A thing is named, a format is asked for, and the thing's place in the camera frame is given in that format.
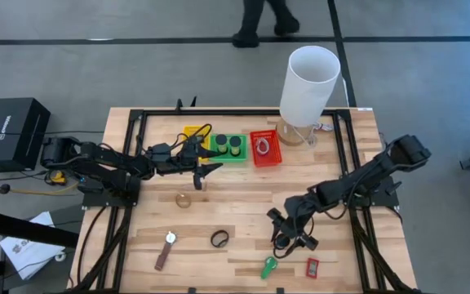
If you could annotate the person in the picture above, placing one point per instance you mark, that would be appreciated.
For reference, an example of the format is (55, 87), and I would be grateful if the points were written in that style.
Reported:
(251, 24)

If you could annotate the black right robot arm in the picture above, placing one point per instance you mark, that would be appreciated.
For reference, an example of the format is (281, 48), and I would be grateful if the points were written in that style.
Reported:
(365, 179)

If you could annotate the silver metal band watch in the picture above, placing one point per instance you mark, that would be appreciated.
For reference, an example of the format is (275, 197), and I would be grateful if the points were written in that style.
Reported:
(258, 143)

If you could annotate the black box with white print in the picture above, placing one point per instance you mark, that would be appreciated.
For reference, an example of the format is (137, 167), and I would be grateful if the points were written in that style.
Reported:
(14, 134)

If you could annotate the white shade wooden base lamp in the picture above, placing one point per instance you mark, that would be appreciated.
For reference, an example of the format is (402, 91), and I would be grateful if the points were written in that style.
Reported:
(308, 90)

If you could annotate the white printed papers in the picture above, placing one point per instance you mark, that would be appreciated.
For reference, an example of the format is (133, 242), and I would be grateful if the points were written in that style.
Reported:
(27, 253)

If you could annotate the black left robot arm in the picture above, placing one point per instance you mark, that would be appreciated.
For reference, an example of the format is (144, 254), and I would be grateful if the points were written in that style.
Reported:
(108, 161)

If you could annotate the yellow plastic basket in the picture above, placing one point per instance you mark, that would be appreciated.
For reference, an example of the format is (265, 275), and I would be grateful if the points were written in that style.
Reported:
(186, 130)

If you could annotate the red plastic basket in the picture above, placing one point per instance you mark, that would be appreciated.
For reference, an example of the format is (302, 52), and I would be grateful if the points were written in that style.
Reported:
(273, 157)

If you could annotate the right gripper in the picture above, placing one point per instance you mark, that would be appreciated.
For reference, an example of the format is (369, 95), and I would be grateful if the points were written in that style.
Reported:
(296, 220)

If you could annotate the green sand hourglass marked three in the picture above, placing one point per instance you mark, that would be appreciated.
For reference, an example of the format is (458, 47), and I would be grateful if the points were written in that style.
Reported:
(221, 141)

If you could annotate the small green plastic gadget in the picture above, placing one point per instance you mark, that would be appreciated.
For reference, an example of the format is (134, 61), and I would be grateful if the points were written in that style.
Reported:
(268, 267)

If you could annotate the black metal beam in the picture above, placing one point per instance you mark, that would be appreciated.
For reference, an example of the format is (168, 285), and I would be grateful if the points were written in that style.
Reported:
(23, 228)

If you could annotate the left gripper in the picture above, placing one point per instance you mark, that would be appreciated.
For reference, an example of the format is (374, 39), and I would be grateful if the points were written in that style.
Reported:
(188, 159)

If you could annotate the small red digital device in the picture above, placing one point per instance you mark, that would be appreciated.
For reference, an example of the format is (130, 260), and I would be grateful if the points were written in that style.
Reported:
(312, 268)

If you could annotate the glass hourglass black caps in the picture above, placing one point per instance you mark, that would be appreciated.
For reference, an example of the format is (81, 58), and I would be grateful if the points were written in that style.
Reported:
(235, 143)

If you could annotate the green plastic basket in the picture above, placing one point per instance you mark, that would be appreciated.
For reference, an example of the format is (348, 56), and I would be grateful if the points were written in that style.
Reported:
(229, 159)

